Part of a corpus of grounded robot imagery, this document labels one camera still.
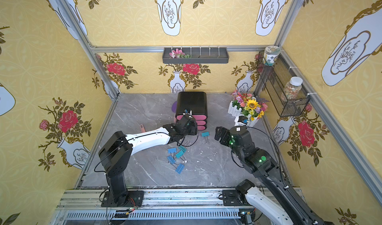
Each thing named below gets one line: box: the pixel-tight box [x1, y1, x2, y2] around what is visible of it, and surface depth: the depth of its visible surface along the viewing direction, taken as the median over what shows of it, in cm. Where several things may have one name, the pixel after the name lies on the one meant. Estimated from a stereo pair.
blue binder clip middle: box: [167, 155, 177, 165], surface depth 87 cm
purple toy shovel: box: [171, 101, 178, 113], surface depth 115 cm
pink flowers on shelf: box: [168, 48, 191, 59], surface depth 89 cm
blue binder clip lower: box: [171, 162, 186, 175], surface depth 84 cm
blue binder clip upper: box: [167, 147, 178, 154], surface depth 92 cm
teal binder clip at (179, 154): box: [175, 149, 185, 159], surface depth 90 cm
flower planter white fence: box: [227, 91, 270, 127], surface depth 94 cm
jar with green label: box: [263, 45, 282, 67], surface depth 87 cm
